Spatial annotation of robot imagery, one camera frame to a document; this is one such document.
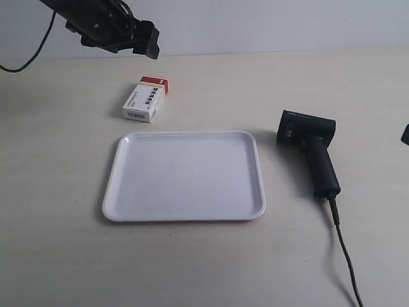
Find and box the black handheld barcode scanner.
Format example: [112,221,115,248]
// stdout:
[277,110,341,200]

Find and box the black scanner cable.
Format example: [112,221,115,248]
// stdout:
[325,196,366,307]

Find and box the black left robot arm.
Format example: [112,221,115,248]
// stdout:
[43,0,160,59]

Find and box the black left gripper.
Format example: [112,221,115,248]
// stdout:
[56,0,160,59]

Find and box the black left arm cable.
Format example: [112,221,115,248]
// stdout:
[0,13,57,72]

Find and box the white red medicine box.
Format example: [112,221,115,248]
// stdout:
[122,75,169,123]

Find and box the white plastic tray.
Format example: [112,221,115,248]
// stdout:
[102,130,266,223]

